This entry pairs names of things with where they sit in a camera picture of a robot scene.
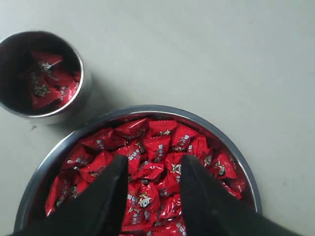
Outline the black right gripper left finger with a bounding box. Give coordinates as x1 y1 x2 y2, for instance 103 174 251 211
13 155 128 236

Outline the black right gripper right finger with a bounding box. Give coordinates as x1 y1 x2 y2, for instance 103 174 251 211
180 153 315 236

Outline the pile of red wrapped candies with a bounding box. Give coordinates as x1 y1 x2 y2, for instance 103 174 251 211
45 118 246 236

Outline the stainless steel bowl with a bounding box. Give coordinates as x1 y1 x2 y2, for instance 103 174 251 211
13 105 263 232

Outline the stainless steel cup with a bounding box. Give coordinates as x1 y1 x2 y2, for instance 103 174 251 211
0 30 92 124

